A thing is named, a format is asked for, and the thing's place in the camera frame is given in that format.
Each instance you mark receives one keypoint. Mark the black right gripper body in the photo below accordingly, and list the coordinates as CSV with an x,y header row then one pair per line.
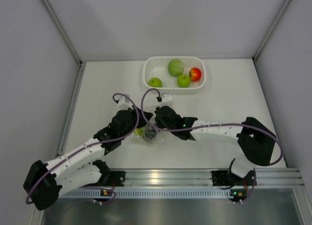
x,y
161,125

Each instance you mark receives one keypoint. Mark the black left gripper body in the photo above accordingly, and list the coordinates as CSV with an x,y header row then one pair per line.
x,y
141,121

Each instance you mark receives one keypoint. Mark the small green fake food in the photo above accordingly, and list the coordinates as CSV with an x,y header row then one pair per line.
x,y
139,132

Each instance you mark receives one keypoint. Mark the dark green fake vegetable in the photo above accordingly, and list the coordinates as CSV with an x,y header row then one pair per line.
x,y
149,134

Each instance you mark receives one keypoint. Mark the clear polka dot zip bag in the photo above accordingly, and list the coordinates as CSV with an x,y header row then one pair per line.
x,y
142,124

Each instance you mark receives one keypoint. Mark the green fake apple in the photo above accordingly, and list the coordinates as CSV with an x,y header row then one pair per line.
x,y
155,82
183,81

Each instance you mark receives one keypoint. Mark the pale green fake cabbage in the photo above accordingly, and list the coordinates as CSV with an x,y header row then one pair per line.
x,y
175,67

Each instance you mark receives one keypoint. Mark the orange red fake tomato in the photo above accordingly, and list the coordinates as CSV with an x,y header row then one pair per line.
x,y
195,74

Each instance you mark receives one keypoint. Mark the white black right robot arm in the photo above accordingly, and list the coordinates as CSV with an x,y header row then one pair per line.
x,y
254,139

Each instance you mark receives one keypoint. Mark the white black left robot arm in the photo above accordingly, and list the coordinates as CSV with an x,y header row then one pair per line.
x,y
41,182

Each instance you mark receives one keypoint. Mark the white perforated plastic basket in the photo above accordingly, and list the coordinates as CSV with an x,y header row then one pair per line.
x,y
156,67

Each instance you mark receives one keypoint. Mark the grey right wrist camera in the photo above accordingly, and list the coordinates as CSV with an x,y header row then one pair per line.
x,y
166,100

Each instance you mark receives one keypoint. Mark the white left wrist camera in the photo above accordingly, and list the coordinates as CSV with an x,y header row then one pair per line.
x,y
124,103

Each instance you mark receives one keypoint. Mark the white slotted cable duct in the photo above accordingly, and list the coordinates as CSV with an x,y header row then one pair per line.
x,y
122,193

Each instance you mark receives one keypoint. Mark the aluminium frame post left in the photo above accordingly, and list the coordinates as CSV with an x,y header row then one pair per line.
x,y
57,23

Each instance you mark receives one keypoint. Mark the aluminium frame post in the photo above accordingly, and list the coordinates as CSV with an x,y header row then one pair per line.
x,y
57,23
271,29

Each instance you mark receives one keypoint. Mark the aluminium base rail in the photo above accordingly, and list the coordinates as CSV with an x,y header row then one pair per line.
x,y
202,178

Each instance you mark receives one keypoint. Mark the aluminium frame post right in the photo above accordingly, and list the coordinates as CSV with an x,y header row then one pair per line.
x,y
271,29

